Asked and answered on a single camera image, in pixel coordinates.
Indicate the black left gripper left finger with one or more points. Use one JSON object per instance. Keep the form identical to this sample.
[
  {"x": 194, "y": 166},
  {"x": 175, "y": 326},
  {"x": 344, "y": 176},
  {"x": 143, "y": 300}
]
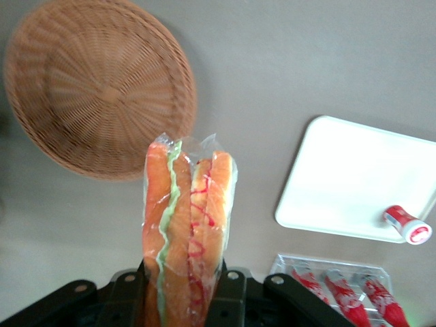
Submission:
[{"x": 85, "y": 306}]

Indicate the white rectangular plastic tray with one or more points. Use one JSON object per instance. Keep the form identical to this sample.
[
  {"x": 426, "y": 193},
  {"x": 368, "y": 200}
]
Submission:
[{"x": 351, "y": 184}]

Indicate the clear acrylic holder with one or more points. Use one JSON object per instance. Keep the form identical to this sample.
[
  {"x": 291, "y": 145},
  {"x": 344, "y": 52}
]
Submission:
[{"x": 378, "y": 272}]

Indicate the red patterned sachet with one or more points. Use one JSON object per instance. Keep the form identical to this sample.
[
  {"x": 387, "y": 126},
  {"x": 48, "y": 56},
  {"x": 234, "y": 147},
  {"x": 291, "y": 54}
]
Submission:
[
  {"x": 345, "y": 296},
  {"x": 381, "y": 299},
  {"x": 310, "y": 284}
]

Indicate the red and white small bottle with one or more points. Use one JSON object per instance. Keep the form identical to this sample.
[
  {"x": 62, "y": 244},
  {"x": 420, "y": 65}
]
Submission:
[{"x": 407, "y": 225}]

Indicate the round brown wicker basket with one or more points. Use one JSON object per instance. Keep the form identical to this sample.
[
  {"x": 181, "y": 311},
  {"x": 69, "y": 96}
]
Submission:
[{"x": 102, "y": 88}]

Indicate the plastic-wrapped triangle sandwich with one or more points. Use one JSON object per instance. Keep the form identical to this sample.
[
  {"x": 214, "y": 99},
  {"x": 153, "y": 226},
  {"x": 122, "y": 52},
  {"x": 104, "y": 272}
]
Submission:
[{"x": 184, "y": 221}]

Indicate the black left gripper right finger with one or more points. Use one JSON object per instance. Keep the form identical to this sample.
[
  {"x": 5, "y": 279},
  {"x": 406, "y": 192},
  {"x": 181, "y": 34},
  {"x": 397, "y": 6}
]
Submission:
[{"x": 265, "y": 306}]

